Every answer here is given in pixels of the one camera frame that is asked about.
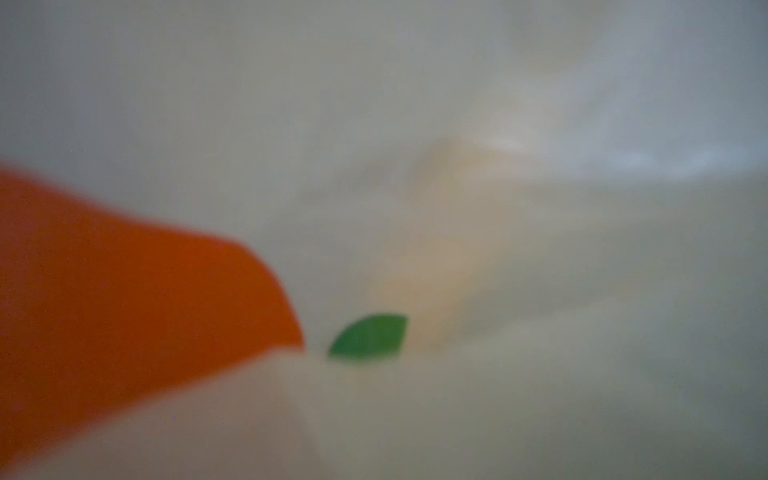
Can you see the cream translucent plastic bag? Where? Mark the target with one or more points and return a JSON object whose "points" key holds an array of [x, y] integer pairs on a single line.
{"points": [[571, 196]]}

